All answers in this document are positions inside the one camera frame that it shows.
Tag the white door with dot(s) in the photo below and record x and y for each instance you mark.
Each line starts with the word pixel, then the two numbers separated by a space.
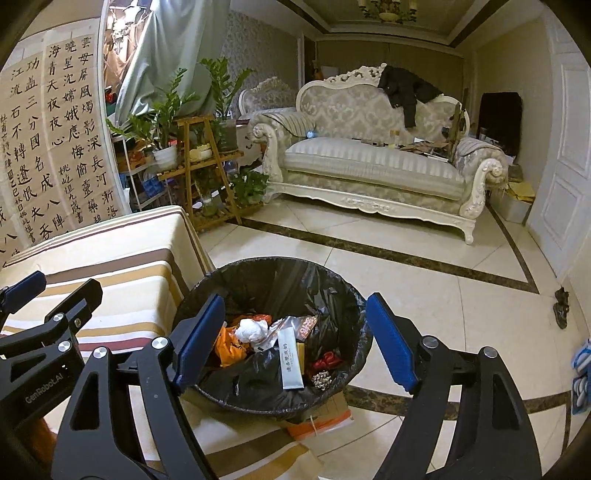
pixel 561 147

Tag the ornate white armchair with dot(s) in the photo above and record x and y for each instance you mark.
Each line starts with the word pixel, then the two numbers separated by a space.
pixel 265 94

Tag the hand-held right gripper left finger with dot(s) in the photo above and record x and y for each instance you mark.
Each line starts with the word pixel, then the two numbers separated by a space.
pixel 201 344

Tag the brass chandelier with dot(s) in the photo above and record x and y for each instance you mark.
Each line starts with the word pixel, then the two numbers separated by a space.
pixel 388 10

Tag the striped tablecloth table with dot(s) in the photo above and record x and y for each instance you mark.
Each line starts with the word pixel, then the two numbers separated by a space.
pixel 129 272

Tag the black jacket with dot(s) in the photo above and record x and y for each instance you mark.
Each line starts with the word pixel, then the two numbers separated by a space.
pixel 404 90

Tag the dark red wrapper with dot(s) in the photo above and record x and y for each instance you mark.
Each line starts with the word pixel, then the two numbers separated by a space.
pixel 325 361

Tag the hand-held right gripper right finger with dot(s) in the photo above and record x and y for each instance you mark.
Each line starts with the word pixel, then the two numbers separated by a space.
pixel 395 344

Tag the blue white slippers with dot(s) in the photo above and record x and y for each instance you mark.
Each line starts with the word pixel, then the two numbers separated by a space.
pixel 581 378

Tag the dark upright panel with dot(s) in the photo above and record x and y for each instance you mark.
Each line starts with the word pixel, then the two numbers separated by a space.
pixel 501 122

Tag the orange brown cloth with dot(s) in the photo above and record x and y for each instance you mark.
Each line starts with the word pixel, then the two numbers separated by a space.
pixel 44 441

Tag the grey box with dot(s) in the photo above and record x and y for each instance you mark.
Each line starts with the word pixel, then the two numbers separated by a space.
pixel 510 210

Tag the small dark floor object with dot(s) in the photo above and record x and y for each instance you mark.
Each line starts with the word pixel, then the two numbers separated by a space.
pixel 561 308

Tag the yellow cardboard box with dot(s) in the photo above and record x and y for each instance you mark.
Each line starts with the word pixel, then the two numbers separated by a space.
pixel 521 190

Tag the calligraphy paper wall hanging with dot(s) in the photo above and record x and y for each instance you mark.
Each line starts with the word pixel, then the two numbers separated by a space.
pixel 51 138

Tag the orange white flat bag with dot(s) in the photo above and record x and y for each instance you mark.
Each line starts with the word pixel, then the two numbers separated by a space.
pixel 323 422

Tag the white orange-printed plastic bag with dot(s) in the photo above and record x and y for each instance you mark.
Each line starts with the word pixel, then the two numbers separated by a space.
pixel 251 330

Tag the pile of papers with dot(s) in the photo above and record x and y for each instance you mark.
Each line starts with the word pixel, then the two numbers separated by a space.
pixel 422 150

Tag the green plant in white pot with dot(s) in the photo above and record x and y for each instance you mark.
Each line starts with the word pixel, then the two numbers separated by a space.
pixel 165 157

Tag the ornate white sofa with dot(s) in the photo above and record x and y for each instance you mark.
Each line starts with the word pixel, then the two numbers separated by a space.
pixel 369 164

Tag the long white paper packet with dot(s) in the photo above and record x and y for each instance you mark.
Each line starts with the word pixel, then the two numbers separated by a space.
pixel 291 364

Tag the black-lined trash bin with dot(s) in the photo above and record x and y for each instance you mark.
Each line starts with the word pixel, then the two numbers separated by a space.
pixel 277 286

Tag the leafy green floor plant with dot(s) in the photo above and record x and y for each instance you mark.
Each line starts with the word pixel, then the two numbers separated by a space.
pixel 249 187

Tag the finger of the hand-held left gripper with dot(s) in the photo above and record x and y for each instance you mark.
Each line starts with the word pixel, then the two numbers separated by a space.
pixel 83 300
pixel 27 286

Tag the tall green plant dark pot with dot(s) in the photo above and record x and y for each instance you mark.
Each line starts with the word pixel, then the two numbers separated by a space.
pixel 226 92

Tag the wooden plant stand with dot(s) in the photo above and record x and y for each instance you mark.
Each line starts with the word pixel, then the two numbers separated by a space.
pixel 214 161

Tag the orange plastic bag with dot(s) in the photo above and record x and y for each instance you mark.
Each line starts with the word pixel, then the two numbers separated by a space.
pixel 231 348

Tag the white metal rack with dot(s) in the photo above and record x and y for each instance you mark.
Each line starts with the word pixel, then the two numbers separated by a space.
pixel 136 175

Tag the pale green curtain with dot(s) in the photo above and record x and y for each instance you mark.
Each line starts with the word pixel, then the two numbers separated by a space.
pixel 171 41

